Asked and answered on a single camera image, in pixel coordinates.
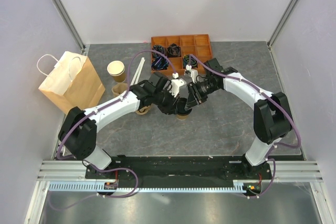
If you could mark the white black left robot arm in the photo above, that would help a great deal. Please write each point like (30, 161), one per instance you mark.
(79, 130)

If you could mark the brown paper bag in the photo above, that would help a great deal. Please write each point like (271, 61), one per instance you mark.
(73, 82)

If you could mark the white wrapped straw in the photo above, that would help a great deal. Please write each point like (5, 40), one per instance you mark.
(139, 68)
(137, 73)

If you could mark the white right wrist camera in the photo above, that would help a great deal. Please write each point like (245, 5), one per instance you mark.
(191, 73)

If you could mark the right white wrapped straw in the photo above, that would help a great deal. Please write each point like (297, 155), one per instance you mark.
(137, 73)

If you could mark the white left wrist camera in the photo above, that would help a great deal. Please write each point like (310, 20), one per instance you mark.
(176, 86)

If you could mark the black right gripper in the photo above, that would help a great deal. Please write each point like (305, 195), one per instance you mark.
(192, 101)

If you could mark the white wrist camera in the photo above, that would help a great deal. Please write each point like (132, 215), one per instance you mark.
(176, 86)
(191, 73)

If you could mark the pulp cardboard cup carrier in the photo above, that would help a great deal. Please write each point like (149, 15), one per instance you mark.
(119, 88)

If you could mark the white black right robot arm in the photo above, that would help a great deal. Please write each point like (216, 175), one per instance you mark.
(271, 111)

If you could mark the aluminium frame post left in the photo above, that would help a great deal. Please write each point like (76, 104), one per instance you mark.
(67, 20)

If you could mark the orange wooden compartment tray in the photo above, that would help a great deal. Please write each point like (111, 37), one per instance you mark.
(199, 45)

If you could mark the aluminium frame post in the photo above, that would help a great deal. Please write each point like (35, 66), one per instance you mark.
(282, 22)
(67, 20)

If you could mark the dark patterned rolled cloth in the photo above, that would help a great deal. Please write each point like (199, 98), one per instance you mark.
(159, 48)

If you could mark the left white wrapped straw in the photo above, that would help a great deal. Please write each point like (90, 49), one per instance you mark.
(139, 68)

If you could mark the black rolled cloth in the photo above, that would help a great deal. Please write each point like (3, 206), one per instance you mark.
(174, 50)

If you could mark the aluminium front rail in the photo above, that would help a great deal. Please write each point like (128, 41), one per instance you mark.
(61, 171)

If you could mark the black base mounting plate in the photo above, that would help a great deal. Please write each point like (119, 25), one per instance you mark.
(179, 171)

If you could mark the black plastic cup lid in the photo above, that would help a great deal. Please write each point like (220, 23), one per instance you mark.
(181, 107)

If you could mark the blue striped rolled cloth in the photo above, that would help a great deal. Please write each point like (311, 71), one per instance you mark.
(159, 63)

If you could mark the blue yellow rolled cloth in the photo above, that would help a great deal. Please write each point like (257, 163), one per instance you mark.
(188, 60)

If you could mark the brown paper coffee cup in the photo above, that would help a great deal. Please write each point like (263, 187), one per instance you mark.
(182, 116)

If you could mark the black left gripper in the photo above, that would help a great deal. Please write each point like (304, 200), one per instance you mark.
(171, 108)

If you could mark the aluminium frame post right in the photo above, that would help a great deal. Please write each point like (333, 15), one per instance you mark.
(282, 22)

